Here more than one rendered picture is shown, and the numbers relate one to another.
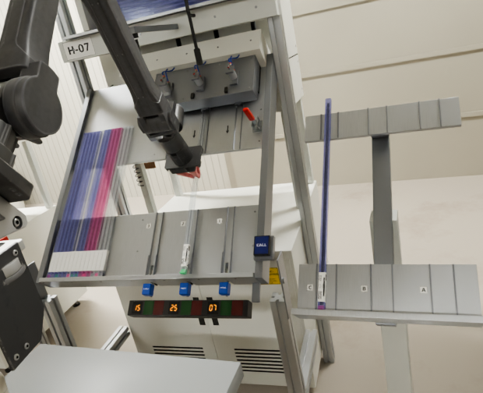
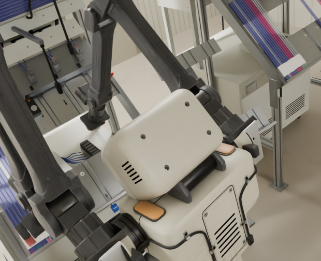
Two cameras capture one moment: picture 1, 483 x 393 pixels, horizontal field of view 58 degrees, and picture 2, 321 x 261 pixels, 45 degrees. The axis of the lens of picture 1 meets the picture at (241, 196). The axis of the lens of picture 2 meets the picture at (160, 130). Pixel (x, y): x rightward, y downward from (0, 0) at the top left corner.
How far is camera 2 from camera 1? 1.15 m
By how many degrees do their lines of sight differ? 48
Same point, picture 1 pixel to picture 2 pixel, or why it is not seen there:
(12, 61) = (193, 82)
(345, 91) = not seen: outside the picture
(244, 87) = (89, 60)
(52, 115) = not seen: hidden behind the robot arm
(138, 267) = (97, 201)
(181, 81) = (36, 68)
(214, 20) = (43, 18)
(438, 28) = not seen: outside the picture
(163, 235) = (97, 173)
